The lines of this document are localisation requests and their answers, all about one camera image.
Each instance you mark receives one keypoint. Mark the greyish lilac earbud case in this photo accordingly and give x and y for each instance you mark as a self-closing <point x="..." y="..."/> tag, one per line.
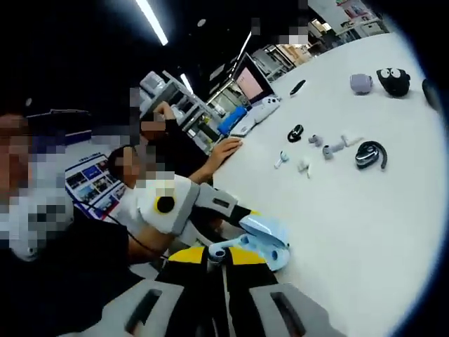
<point x="361" y="83"/>

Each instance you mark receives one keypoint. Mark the shelf with white bins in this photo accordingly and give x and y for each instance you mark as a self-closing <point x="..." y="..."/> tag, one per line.
<point x="152" y="82"/>

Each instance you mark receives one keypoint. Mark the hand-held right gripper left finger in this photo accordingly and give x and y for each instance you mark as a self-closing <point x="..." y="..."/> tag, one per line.
<point x="182" y="291"/>

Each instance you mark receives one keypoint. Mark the white table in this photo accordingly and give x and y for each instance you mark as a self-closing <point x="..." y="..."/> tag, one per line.
<point x="350" y="228"/>

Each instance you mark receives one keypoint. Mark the black bottle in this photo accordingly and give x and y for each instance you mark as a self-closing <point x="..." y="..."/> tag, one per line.
<point x="207" y="131"/>

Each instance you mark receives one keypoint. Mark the black oval earbud case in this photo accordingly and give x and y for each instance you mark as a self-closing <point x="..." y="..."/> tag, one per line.
<point x="430" y="92"/>

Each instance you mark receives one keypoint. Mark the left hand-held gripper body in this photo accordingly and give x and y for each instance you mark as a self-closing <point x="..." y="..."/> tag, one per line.
<point x="158" y="221"/>

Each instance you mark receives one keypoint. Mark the grey earbud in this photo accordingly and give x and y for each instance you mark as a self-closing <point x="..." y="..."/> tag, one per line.
<point x="329" y="150"/>
<point x="315" y="139"/>

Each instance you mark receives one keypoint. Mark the pink display shelf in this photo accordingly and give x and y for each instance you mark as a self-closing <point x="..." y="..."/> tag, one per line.
<point x="354" y="10"/>

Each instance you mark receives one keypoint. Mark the blue white wall poster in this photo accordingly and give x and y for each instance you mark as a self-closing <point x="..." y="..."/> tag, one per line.
<point x="91" y="179"/>

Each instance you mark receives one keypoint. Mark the white chest-worn device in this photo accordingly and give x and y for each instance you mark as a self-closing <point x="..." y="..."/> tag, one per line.
<point x="17" y="252"/>

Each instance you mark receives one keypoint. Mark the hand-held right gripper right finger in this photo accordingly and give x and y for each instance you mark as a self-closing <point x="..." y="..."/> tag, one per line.
<point x="245" y="291"/>

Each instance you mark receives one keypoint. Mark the light blue earbud case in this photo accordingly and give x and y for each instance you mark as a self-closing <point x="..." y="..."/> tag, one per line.
<point x="266" y="228"/>

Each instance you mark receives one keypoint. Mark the black ear-hook earbud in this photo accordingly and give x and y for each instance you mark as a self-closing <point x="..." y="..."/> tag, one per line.
<point x="365" y="156"/>
<point x="295" y="134"/>

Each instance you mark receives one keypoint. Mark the short ceiling light bar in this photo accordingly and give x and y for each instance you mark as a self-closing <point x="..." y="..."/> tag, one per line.
<point x="151" y="21"/>
<point x="186" y="83"/>

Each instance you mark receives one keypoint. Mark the blue storage box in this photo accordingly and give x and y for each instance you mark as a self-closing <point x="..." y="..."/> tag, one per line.
<point x="231" y="121"/>

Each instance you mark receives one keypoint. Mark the light blue earbud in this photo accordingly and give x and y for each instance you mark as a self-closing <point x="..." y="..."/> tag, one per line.
<point x="228" y="244"/>
<point x="281" y="158"/>

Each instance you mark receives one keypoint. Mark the silver laptop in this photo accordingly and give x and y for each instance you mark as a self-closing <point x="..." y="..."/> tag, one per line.
<point x="250" y="82"/>

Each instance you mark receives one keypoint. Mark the black and white small device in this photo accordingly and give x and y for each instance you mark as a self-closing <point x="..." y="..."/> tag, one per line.
<point x="297" y="87"/>

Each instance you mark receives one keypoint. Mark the black googly-eyed earbud case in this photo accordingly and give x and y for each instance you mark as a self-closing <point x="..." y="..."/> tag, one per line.
<point x="396" y="86"/>

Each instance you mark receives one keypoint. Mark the person's dark shirt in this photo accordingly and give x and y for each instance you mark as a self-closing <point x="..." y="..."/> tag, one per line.
<point x="70" y="281"/>

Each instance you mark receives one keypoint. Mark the white game controller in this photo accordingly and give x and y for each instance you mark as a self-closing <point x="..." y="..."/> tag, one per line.
<point x="266" y="107"/>

